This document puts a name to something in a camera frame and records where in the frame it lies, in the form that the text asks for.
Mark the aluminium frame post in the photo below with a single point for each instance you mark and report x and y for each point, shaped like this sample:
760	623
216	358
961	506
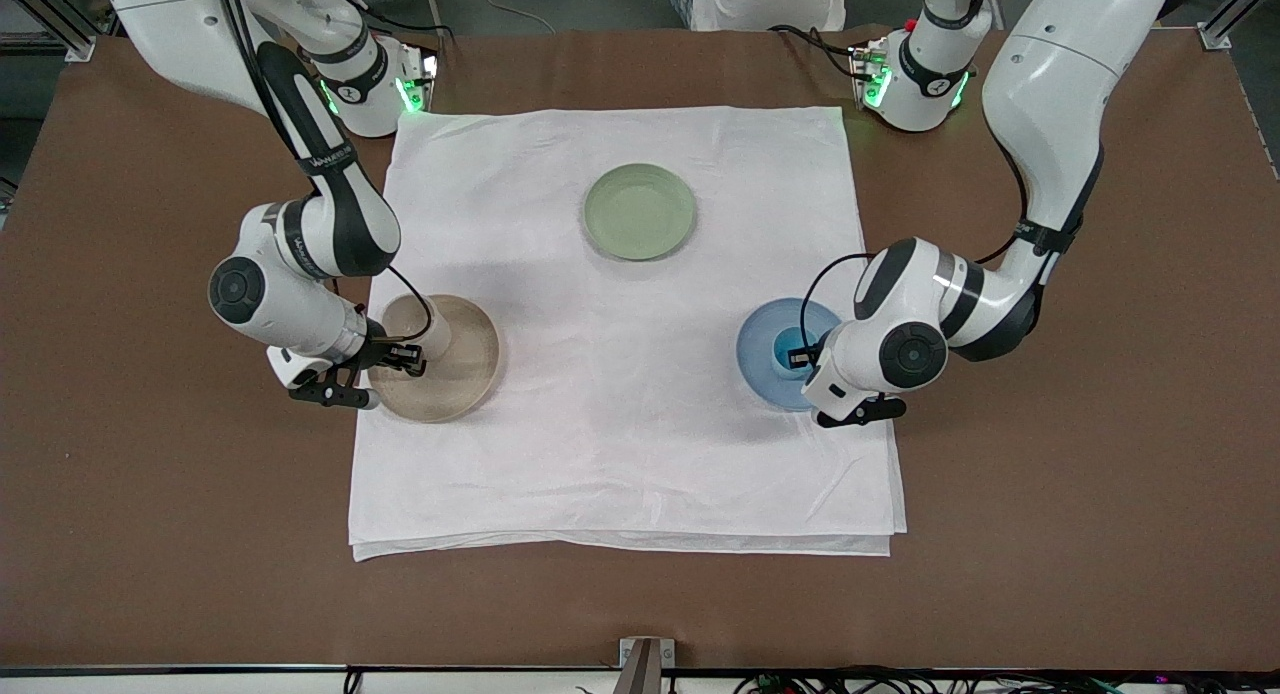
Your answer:
55	24
1235	14

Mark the blue cup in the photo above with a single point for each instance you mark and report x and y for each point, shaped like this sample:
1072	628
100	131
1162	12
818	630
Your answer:
785	342

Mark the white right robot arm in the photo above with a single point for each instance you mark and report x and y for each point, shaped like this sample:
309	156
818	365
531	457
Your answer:
330	224

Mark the beige gray plate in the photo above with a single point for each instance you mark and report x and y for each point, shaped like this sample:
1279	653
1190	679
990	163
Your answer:
465	359

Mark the white mug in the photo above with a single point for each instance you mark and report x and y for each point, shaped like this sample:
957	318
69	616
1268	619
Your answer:
432	324

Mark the green plate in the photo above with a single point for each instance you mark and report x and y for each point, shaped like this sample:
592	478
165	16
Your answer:
640	212

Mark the metal table bracket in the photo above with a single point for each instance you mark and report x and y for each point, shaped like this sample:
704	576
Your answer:
645	664

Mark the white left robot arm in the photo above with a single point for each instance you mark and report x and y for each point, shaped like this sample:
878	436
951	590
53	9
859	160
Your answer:
1040	94

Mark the blue plate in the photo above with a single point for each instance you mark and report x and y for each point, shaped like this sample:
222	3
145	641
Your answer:
758	359

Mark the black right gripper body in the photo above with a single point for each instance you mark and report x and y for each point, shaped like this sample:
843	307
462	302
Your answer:
381	352

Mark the white cloth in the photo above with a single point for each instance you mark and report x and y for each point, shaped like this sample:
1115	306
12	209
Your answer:
620	454

